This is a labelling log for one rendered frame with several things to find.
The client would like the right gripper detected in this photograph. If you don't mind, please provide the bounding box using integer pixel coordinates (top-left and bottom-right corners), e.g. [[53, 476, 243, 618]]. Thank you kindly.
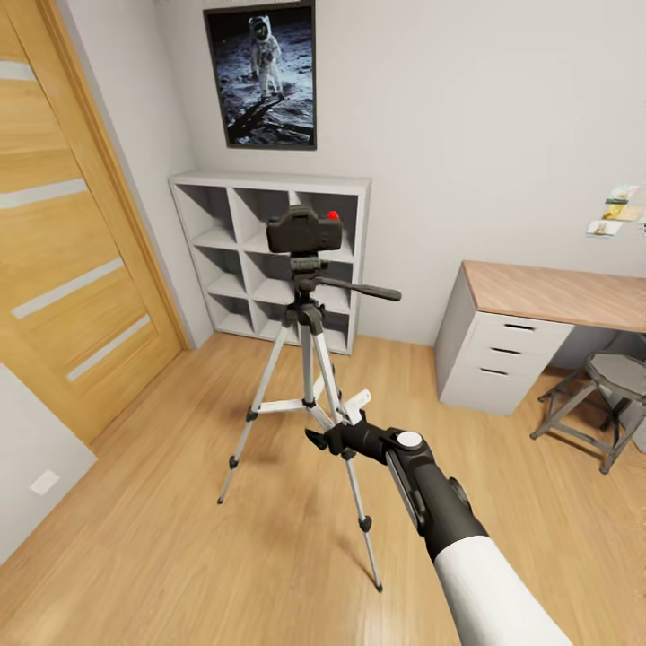
[[305, 410, 375, 455]]

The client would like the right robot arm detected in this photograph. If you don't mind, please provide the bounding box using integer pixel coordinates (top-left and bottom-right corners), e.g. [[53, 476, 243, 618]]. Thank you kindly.
[[305, 389, 574, 646]]

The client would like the digital camera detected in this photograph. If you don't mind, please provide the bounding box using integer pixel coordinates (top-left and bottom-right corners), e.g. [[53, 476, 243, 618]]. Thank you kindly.
[[266, 204, 343, 254]]

